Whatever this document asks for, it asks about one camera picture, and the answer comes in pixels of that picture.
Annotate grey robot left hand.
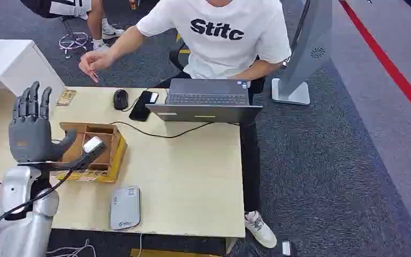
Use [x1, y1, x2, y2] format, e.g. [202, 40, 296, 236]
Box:
[8, 81, 78, 164]

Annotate person's hand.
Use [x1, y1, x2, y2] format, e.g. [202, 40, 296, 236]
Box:
[78, 51, 117, 84]

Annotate chrome chair base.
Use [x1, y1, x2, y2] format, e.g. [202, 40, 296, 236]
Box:
[58, 31, 90, 59]

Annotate black computer mouse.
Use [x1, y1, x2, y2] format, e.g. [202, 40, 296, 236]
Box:
[112, 89, 130, 111]

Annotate card stack on desk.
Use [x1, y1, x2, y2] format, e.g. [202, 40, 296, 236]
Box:
[56, 89, 78, 107]

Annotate black smartphone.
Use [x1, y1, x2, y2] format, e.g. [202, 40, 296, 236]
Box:
[128, 90, 159, 123]

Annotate printed cards in box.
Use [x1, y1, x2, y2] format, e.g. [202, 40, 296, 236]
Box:
[54, 170, 104, 183]

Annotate white cabinet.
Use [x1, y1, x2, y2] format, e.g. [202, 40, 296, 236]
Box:
[0, 39, 66, 107]

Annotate black office chair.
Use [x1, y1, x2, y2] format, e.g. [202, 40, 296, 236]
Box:
[168, 42, 193, 73]

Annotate wooden card box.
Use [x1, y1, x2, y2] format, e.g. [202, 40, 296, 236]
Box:
[51, 122, 128, 185]

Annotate grey flat device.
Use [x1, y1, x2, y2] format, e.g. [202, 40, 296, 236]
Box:
[110, 186, 142, 231]

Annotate grey laptop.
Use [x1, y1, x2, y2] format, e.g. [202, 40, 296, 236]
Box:
[144, 78, 264, 125]

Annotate seated person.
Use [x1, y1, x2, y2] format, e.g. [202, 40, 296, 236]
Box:
[78, 0, 292, 250]

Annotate yellow board under desk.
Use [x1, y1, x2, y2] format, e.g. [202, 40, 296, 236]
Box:
[131, 248, 221, 257]

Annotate grey monitor on stand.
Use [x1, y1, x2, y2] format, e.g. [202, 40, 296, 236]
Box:
[271, 0, 334, 107]

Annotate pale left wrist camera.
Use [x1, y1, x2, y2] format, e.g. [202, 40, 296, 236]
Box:
[82, 136, 107, 155]

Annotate black laptop cable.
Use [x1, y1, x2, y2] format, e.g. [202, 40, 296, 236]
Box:
[109, 120, 241, 139]

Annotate white cable bundle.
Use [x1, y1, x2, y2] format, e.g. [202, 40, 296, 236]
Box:
[45, 239, 97, 257]

